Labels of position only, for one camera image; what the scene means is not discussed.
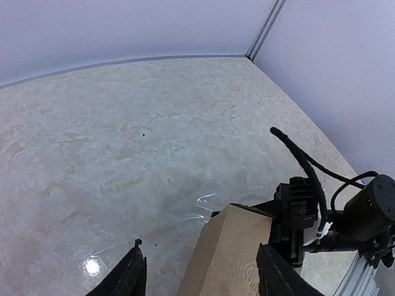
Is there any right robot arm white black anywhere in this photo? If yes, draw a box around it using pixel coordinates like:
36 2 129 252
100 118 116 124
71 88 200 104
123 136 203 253
246 175 394 268

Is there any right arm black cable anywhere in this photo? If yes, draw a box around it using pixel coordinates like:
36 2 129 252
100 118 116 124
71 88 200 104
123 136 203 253
270 126 380 244

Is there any right aluminium corner post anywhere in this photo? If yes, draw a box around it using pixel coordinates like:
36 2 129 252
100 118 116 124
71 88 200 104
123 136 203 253
245 0 286 63

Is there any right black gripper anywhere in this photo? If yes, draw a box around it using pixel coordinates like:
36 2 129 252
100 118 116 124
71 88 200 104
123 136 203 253
211 177 318 267

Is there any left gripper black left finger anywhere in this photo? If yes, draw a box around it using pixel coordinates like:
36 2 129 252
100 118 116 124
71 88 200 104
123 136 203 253
86 239 147 296

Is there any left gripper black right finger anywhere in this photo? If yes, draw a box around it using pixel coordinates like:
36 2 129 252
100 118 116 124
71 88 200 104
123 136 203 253
256 244 323 296

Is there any brown cardboard box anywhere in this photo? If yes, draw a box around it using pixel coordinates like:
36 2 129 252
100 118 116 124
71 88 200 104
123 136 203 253
177 209 272 296

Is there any front aluminium frame rail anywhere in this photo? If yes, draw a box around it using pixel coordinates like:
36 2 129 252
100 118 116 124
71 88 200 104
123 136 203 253
333 252 394 295

